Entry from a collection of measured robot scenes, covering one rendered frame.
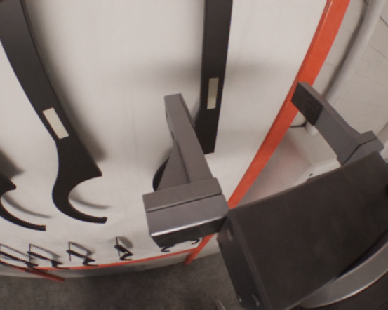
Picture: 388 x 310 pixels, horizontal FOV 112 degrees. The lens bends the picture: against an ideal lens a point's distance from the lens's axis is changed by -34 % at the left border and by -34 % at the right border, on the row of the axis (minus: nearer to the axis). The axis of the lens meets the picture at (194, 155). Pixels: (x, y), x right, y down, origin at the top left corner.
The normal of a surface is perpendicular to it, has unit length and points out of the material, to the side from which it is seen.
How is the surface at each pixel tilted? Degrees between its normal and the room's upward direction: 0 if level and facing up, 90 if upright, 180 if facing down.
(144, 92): 90
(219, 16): 90
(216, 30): 90
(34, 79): 90
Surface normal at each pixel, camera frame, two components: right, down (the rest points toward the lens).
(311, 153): 0.14, -0.64
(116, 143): 0.29, 0.76
